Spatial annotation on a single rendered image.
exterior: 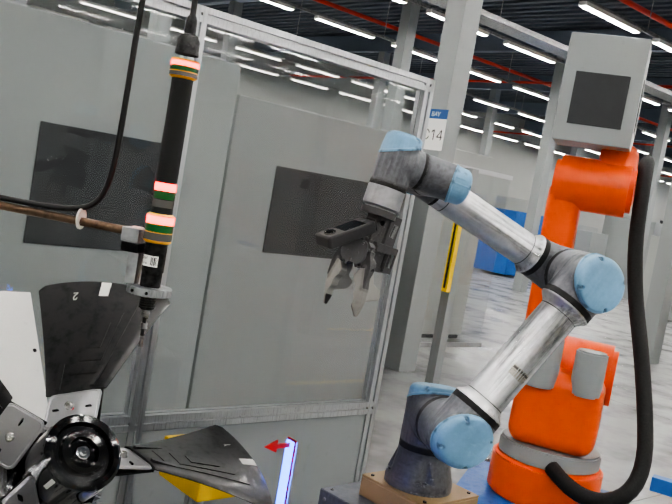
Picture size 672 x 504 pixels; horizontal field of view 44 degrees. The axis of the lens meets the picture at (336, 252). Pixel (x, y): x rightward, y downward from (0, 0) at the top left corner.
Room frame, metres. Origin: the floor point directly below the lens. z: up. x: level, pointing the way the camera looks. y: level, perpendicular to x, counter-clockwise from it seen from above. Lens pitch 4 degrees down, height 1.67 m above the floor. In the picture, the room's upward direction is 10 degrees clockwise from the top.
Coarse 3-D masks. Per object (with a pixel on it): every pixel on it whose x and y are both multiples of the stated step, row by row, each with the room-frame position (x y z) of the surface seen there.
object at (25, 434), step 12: (12, 408) 1.21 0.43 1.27; (0, 420) 1.21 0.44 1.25; (12, 420) 1.21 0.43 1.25; (24, 420) 1.22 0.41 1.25; (36, 420) 1.22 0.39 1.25; (0, 432) 1.21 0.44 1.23; (12, 432) 1.21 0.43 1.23; (24, 432) 1.22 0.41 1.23; (36, 432) 1.22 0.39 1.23; (0, 444) 1.21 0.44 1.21; (12, 444) 1.22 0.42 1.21; (24, 444) 1.22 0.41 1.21; (0, 456) 1.21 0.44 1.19; (12, 456) 1.22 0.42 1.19
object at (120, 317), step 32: (64, 288) 1.47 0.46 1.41; (96, 288) 1.47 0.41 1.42; (64, 320) 1.42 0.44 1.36; (96, 320) 1.42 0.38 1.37; (128, 320) 1.42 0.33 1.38; (64, 352) 1.38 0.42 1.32; (96, 352) 1.37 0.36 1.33; (128, 352) 1.37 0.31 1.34; (64, 384) 1.33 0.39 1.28; (96, 384) 1.32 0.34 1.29
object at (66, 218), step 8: (0, 208) 1.36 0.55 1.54; (8, 208) 1.36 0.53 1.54; (16, 208) 1.35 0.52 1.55; (24, 208) 1.35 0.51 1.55; (32, 208) 1.35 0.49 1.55; (40, 216) 1.34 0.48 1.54; (48, 216) 1.34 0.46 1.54; (56, 216) 1.34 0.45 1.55; (64, 216) 1.33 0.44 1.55; (72, 216) 1.33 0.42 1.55; (80, 224) 1.33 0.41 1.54; (88, 224) 1.32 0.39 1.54; (96, 224) 1.32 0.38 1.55; (104, 224) 1.32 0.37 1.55; (112, 224) 1.32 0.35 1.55; (120, 232) 1.31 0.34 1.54
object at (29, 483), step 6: (24, 480) 1.16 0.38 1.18; (30, 480) 1.17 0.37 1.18; (18, 486) 1.15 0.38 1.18; (24, 486) 1.16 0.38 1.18; (30, 486) 1.17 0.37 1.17; (12, 492) 1.14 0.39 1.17; (18, 492) 1.15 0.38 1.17; (24, 492) 1.16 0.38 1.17; (30, 492) 1.17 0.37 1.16; (36, 492) 1.18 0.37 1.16; (6, 498) 1.13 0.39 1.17; (12, 498) 1.14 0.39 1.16; (24, 498) 1.16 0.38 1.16; (30, 498) 1.17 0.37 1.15; (36, 498) 1.19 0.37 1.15
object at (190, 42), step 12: (192, 24) 1.30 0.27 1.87; (180, 36) 1.29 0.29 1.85; (192, 36) 1.29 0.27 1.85; (180, 48) 1.29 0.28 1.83; (192, 48) 1.29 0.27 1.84; (144, 252) 1.30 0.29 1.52; (156, 252) 1.29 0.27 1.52; (144, 264) 1.29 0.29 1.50; (156, 264) 1.29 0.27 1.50; (144, 276) 1.29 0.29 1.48; (156, 276) 1.29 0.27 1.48; (156, 288) 1.30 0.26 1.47; (144, 300) 1.29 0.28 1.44
